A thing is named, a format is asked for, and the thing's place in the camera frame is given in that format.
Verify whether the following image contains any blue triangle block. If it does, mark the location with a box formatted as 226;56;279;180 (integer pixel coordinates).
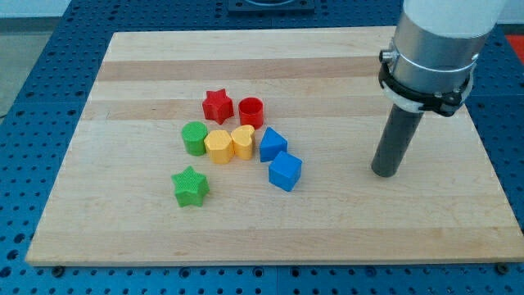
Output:
259;127;288;162

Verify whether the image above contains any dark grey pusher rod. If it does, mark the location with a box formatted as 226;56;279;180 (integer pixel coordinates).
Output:
371;105;423;178

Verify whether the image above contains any green cylinder block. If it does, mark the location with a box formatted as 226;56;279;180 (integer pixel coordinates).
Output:
181;121;208;156

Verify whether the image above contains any yellow heart block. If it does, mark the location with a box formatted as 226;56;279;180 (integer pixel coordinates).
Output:
231;125;255;160

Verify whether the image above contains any yellow hexagon block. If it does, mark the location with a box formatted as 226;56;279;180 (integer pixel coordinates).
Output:
204;130;234;164

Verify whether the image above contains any red cylinder block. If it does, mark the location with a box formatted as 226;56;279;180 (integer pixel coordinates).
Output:
238;97;264;129

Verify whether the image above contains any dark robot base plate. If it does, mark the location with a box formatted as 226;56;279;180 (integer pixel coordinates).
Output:
225;0;315;14

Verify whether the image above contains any green star block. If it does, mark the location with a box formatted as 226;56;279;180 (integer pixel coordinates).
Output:
171;166;210;207

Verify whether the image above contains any red star block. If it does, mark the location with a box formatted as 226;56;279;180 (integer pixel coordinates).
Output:
202;88;234;125

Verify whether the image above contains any wooden board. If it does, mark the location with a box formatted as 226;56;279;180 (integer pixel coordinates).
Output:
25;26;523;266

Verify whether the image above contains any blue cube block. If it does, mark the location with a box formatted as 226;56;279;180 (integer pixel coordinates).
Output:
269;151;302;192

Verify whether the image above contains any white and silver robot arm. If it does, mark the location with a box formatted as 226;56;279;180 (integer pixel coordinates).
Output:
379;0;506;116

